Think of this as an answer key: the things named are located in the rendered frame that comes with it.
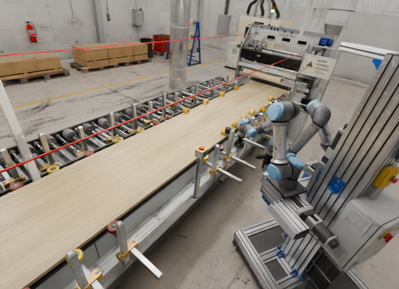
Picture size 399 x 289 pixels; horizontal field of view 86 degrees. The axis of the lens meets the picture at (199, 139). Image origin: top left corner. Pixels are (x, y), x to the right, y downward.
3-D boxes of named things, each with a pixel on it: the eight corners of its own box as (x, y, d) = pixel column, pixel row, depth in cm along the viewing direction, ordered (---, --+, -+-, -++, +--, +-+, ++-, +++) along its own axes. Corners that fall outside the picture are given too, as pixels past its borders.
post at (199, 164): (199, 196, 190) (204, 155, 166) (195, 199, 187) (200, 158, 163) (195, 193, 192) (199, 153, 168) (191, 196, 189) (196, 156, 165)
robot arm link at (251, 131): (262, 129, 174) (255, 123, 183) (250, 130, 170) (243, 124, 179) (260, 137, 179) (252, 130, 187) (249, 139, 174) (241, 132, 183)
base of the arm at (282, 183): (301, 187, 162) (306, 178, 157) (285, 192, 157) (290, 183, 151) (287, 175, 174) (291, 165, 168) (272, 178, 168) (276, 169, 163)
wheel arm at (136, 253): (162, 276, 124) (162, 272, 122) (158, 281, 122) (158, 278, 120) (116, 232, 144) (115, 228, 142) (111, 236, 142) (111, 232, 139)
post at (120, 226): (130, 267, 142) (124, 222, 116) (126, 272, 139) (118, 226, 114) (127, 264, 144) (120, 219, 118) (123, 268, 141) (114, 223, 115)
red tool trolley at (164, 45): (171, 54, 984) (171, 35, 940) (160, 56, 927) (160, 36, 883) (162, 52, 1002) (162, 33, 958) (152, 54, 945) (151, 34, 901)
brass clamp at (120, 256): (139, 247, 138) (139, 242, 135) (122, 263, 128) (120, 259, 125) (133, 241, 140) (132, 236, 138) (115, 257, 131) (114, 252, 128)
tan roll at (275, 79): (309, 90, 391) (311, 83, 385) (307, 92, 382) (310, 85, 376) (240, 72, 457) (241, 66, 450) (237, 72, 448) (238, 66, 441)
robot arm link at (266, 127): (304, 97, 146) (262, 124, 190) (292, 98, 142) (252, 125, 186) (310, 112, 143) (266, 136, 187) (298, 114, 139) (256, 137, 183)
